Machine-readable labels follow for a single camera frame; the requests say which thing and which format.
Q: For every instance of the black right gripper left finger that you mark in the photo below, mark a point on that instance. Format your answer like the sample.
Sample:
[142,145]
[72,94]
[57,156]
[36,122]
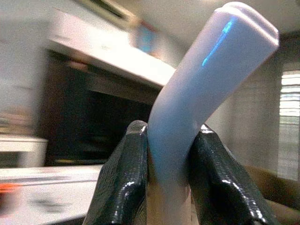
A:
[124,178]

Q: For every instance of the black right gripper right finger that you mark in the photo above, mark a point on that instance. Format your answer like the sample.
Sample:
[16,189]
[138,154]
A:
[220,178]

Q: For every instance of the large black television screen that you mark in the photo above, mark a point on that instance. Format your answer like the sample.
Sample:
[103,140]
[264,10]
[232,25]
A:
[93,117]

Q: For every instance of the white low cabinet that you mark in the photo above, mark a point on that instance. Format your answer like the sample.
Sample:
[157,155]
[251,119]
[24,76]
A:
[47,187]

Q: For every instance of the window with white blinds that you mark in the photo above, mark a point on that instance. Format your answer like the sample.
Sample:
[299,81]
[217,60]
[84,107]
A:
[290,124]

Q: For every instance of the blue box on shelf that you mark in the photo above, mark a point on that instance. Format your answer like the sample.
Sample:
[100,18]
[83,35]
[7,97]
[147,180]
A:
[144,38]

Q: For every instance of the white air conditioner unit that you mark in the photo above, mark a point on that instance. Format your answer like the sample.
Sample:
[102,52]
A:
[105,8]

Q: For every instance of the white wall shelf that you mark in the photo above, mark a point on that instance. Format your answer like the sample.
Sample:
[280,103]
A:
[105,51]

